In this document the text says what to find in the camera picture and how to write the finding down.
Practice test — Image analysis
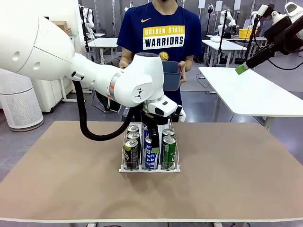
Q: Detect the yellow plastic crate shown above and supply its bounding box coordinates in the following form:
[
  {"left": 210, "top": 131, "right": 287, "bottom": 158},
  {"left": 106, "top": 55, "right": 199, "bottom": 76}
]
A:
[{"left": 238, "top": 28, "right": 252, "bottom": 39}]

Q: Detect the large white table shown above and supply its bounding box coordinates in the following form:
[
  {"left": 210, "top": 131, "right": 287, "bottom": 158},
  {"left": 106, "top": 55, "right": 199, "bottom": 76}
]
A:
[{"left": 198, "top": 66, "right": 303, "bottom": 132}]

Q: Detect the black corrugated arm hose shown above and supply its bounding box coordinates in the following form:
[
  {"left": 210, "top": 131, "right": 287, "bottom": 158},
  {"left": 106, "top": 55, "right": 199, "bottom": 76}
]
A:
[{"left": 72, "top": 75, "right": 135, "bottom": 142}]

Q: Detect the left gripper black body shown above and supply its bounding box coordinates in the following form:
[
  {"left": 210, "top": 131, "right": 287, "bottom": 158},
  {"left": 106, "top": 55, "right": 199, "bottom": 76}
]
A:
[{"left": 142, "top": 113, "right": 170, "bottom": 130}]

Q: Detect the white air purifier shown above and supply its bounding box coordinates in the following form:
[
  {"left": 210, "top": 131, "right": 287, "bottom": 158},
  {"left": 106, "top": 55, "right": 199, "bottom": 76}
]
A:
[{"left": 0, "top": 68, "right": 45, "bottom": 132}]

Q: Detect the small wooden side table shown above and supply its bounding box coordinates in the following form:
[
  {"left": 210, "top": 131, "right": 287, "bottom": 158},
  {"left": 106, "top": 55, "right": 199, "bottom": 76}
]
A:
[{"left": 60, "top": 75, "right": 92, "bottom": 104}]

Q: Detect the person's right forearm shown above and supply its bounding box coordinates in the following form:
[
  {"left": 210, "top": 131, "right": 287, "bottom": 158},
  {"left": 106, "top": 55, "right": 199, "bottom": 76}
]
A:
[{"left": 120, "top": 46, "right": 133, "bottom": 62}]

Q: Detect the person's left forearm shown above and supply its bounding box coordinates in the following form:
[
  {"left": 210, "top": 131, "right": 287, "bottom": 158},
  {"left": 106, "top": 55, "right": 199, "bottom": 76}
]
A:
[{"left": 184, "top": 54, "right": 195, "bottom": 71}]

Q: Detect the person in Warriors shirt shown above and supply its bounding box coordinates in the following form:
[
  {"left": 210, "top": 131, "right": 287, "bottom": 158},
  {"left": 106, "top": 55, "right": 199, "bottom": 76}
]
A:
[{"left": 116, "top": 1, "right": 203, "bottom": 111}]

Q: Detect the dark green jacket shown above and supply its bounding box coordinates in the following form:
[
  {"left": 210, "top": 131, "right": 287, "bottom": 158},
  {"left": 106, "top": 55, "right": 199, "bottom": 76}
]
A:
[{"left": 94, "top": 91, "right": 124, "bottom": 114}]

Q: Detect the white wire can dispenser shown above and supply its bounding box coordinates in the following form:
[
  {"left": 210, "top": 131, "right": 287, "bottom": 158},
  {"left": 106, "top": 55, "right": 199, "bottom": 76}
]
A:
[{"left": 118, "top": 114, "right": 182, "bottom": 174}]

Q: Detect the person's left hand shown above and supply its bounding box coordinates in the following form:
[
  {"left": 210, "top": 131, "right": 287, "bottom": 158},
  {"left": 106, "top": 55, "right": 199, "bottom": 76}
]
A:
[{"left": 177, "top": 61, "right": 187, "bottom": 84}]

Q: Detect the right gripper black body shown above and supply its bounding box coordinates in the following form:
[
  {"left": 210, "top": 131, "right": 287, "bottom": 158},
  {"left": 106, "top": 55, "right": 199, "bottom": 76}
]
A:
[{"left": 264, "top": 17, "right": 296, "bottom": 54}]

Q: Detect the person's neck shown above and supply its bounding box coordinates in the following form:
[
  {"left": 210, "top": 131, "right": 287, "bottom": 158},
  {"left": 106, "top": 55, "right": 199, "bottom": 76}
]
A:
[{"left": 151, "top": 0, "right": 178, "bottom": 15}]

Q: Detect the blue-grey plastic basket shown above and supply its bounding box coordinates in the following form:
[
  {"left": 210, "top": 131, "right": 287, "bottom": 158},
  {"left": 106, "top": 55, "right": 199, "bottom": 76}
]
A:
[{"left": 162, "top": 61, "right": 183, "bottom": 92}]

